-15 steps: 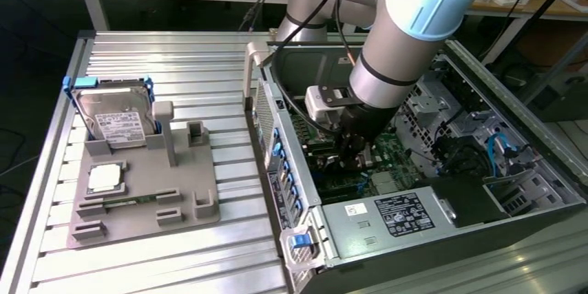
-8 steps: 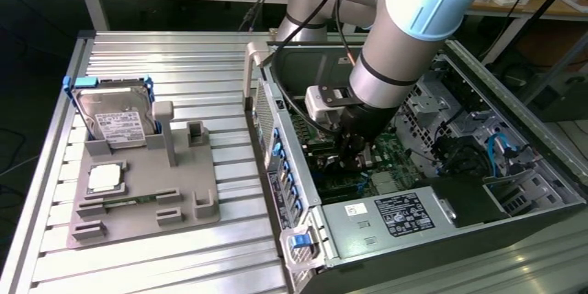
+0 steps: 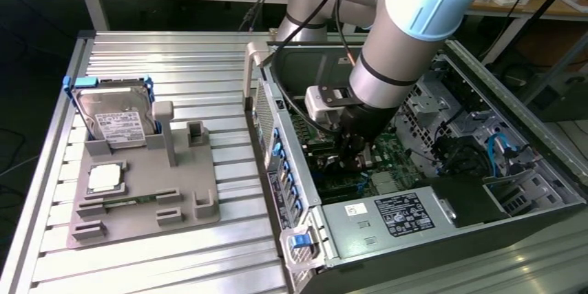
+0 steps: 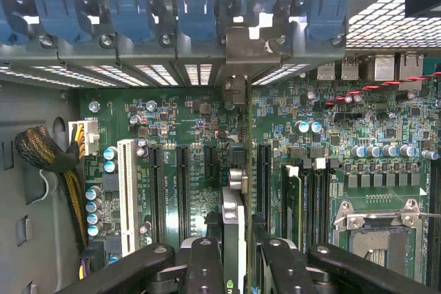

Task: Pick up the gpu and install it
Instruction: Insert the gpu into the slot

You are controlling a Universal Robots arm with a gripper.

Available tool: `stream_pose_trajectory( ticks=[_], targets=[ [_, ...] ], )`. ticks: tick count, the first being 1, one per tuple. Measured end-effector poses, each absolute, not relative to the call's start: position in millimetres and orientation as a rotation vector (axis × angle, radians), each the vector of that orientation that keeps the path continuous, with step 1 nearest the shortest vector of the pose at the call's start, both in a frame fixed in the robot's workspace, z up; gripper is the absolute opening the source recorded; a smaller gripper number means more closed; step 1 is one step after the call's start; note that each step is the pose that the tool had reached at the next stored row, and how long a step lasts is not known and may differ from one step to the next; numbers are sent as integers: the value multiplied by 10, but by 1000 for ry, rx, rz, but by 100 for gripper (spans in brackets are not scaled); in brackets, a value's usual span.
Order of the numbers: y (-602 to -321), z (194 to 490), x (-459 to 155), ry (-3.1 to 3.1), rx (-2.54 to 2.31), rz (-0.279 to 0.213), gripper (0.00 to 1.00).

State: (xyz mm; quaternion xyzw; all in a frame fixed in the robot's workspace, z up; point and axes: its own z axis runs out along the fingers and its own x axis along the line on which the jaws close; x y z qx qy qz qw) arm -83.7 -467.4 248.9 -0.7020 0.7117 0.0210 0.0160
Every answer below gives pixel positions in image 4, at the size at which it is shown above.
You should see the long black expansion slot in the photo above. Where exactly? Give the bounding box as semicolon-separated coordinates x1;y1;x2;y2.
148;144;166;245
175;144;192;240
256;142;273;236

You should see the metal CPU socket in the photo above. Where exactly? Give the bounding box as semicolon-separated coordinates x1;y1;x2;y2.
332;199;428;284

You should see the short black expansion slot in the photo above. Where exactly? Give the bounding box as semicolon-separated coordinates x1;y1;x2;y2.
203;145;218;180

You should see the white expansion slot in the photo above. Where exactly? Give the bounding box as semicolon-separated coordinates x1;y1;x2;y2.
116;138;139;257

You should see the black power connector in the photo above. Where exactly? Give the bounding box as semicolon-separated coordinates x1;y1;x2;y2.
78;240;107;281

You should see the green motherboard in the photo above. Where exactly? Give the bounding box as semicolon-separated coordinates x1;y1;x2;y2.
78;76;441;294

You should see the white power connector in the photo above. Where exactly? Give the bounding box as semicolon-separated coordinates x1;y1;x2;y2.
68;118;101;157

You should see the metal port block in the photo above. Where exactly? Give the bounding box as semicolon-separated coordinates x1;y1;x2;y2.
340;55;360;81
316;55;336;81
373;53;396;82
398;52;425;82

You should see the grey metal PC case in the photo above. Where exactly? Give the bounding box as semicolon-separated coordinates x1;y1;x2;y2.
0;0;441;294

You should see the braided power cable bundle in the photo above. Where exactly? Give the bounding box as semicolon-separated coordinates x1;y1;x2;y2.
14;125;90;253

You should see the red black twisted wire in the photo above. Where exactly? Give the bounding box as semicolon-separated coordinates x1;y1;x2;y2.
325;72;441;107

